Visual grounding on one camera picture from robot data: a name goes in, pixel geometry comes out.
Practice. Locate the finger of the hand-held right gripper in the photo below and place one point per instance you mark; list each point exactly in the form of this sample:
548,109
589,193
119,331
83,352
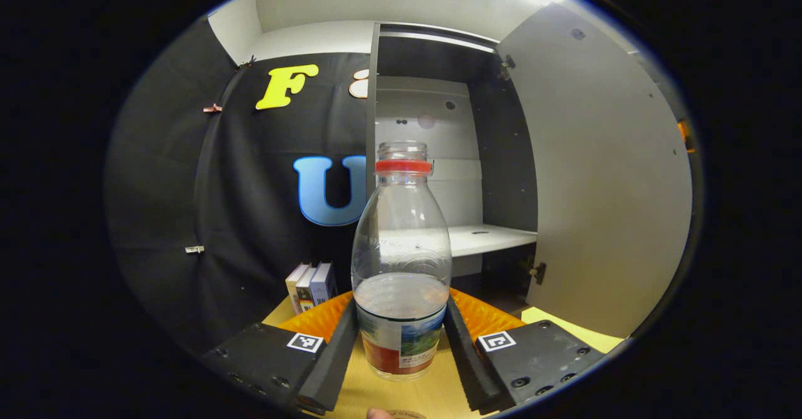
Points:
685,137

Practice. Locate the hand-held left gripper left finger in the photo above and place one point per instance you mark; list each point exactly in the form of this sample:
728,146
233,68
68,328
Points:
332,362

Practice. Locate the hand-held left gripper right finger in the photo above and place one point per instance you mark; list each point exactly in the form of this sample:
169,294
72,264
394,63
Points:
467,362

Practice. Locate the round wooden coaster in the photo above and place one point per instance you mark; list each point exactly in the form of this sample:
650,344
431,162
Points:
410,415

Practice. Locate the beige cabinet door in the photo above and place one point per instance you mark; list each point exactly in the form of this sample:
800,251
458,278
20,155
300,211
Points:
608,187

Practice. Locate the clear plastic bottle red label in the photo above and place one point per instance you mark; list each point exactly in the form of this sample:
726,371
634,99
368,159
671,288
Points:
401,250

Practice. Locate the grey cabinet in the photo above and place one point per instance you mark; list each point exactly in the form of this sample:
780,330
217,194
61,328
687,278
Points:
501,156

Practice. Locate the metal door hinge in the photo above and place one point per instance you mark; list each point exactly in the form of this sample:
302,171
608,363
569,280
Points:
537,272
507,67

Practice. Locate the grey cabinet shelf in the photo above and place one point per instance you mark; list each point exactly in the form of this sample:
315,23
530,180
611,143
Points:
495,238

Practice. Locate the white book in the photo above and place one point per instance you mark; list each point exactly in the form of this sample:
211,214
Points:
293,287

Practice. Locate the yellow cloth pad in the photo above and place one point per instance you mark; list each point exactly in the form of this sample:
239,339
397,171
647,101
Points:
564,325

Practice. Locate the white cloth clip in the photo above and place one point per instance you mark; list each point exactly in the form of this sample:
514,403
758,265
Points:
195,249

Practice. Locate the black backdrop cloth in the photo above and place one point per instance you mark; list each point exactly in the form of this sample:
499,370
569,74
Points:
250,187

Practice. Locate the copper cloth clip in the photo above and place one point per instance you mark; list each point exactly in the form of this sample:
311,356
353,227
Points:
213,108

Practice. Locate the black cloth clip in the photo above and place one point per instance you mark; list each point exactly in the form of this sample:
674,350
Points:
249,62

